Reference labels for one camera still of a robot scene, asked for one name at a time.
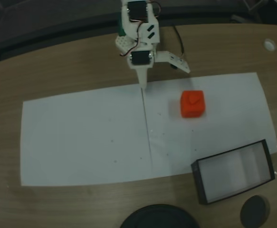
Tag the small white round cap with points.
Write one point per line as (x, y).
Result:
(270, 44)

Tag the white paper sheet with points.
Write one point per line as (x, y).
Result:
(223, 128)
(81, 140)

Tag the orange cube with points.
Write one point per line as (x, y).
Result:
(192, 104)

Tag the green table clamp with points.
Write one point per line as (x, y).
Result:
(121, 31)

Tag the black round-base stand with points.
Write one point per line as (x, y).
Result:
(159, 217)

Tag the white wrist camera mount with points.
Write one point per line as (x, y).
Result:
(174, 59)

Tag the dark round table hole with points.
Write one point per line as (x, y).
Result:
(254, 211)

